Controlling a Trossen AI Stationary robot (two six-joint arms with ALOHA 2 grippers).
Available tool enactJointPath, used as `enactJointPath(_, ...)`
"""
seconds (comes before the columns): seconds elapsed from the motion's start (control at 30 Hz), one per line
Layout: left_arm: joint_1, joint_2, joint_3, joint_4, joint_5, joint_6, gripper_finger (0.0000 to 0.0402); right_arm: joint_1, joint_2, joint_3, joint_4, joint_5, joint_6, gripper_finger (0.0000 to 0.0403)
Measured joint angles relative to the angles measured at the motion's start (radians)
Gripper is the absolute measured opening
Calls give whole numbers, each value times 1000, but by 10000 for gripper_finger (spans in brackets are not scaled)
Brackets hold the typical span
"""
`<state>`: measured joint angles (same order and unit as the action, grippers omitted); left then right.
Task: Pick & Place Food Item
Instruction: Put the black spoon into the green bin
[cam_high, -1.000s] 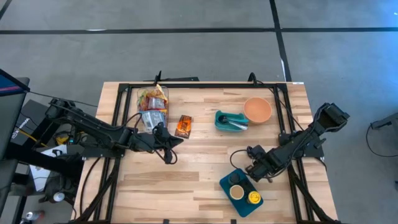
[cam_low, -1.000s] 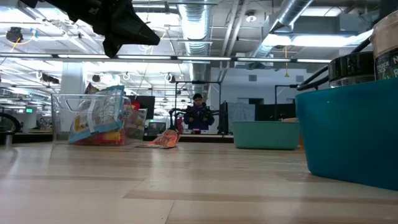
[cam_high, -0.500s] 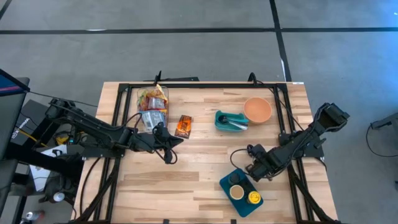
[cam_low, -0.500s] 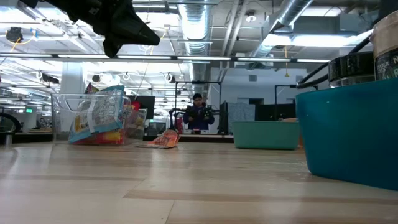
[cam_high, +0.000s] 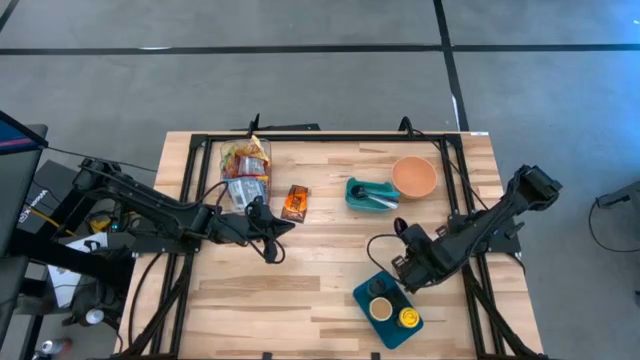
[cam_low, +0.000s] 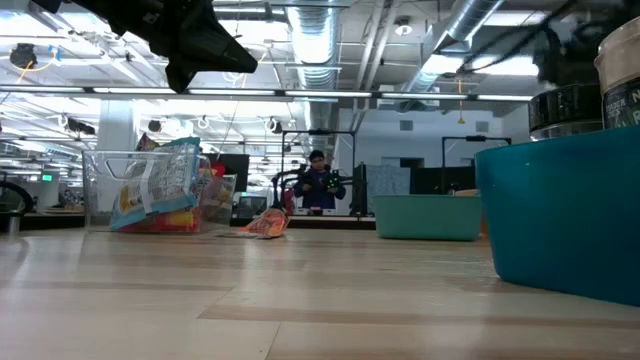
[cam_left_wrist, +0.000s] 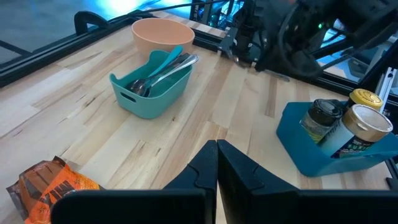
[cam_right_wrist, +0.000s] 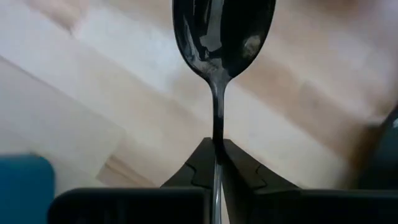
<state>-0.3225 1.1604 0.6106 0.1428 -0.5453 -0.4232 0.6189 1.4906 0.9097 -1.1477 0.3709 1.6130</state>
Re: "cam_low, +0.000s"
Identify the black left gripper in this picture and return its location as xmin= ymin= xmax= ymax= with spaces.
xmin=32 ymin=0 xmax=259 ymax=95

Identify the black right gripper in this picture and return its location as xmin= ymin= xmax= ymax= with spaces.
xmin=532 ymin=14 xmax=640 ymax=86

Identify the red-edged ramen packet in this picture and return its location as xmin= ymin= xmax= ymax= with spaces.
xmin=199 ymin=160 xmax=227 ymax=179

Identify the blue white beef ramen packet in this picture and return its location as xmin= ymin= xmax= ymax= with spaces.
xmin=109 ymin=137 xmax=202 ymax=231

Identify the orange snack packet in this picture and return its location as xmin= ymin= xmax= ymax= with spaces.
xmin=237 ymin=208 xmax=291 ymax=240

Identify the white building column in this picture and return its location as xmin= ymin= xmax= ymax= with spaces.
xmin=96 ymin=99 xmax=140 ymax=153

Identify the black background monitor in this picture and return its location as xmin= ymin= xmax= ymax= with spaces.
xmin=214 ymin=153 xmax=250 ymax=194

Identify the long ceiling light strip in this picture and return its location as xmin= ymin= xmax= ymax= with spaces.
xmin=0 ymin=83 xmax=534 ymax=105

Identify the person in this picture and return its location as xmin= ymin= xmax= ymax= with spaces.
xmin=292 ymin=149 xmax=347 ymax=211

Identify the clear plastic container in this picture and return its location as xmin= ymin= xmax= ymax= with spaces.
xmin=82 ymin=149 xmax=239 ymax=235

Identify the black curved hoop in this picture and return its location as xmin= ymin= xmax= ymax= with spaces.
xmin=0 ymin=180 xmax=35 ymax=214

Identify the silver round air duct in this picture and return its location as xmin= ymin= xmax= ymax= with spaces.
xmin=287 ymin=0 xmax=346 ymax=169
xmin=399 ymin=0 xmax=506 ymax=99

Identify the black gantry frame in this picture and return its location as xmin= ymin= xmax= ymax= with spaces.
xmin=281 ymin=128 xmax=357 ymax=170
xmin=441 ymin=134 xmax=514 ymax=195

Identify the yellow hanging cord hook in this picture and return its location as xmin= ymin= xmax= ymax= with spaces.
xmin=455 ymin=74 xmax=466 ymax=125

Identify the black ceiling cord reel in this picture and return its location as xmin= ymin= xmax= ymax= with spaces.
xmin=8 ymin=42 xmax=40 ymax=70

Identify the black aluminium table frame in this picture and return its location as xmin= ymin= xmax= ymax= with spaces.
xmin=0 ymin=212 xmax=376 ymax=232

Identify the light teal handled basket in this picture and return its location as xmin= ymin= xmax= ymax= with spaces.
xmin=372 ymin=194 xmax=484 ymax=242

